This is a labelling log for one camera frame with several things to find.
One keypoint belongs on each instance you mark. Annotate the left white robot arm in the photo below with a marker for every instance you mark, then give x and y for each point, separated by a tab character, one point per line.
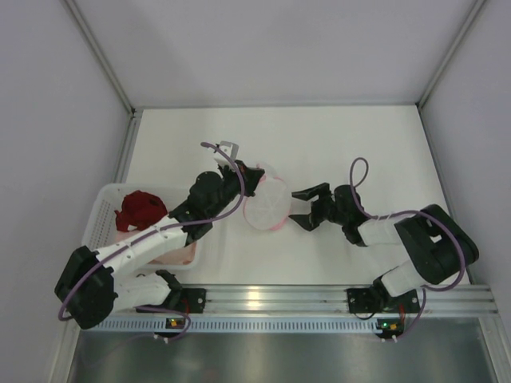
96	283

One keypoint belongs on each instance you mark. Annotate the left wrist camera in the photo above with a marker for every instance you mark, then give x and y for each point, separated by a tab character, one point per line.
226	153

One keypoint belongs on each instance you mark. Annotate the red bra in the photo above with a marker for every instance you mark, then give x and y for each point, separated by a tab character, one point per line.
139	210

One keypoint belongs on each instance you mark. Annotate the aluminium frame post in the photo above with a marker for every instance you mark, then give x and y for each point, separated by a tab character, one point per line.
469	20
94	46

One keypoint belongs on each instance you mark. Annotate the white mesh laundry bag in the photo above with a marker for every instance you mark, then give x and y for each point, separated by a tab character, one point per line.
269	208

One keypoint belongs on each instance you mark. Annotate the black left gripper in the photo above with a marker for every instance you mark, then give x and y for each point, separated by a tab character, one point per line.
247	178

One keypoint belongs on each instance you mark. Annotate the white plastic laundry basket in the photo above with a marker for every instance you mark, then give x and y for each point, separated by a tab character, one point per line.
101	228

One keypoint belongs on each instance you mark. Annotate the left aluminium frame post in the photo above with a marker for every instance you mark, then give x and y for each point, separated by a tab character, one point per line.
94	46

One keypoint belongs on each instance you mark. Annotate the right aluminium frame post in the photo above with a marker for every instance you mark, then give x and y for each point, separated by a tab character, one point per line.
469	20

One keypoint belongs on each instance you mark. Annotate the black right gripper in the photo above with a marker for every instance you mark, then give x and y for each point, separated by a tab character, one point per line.
321	207

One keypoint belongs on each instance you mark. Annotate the aluminium mounting rail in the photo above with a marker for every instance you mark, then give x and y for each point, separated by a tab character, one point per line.
465	301

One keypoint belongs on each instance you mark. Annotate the pink garment in basket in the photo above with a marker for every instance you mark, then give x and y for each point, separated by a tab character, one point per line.
179	257

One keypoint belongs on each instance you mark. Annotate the white slotted cable duct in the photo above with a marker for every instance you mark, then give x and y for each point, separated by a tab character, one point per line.
249	325

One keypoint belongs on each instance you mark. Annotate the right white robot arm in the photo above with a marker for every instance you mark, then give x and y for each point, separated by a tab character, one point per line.
436	246

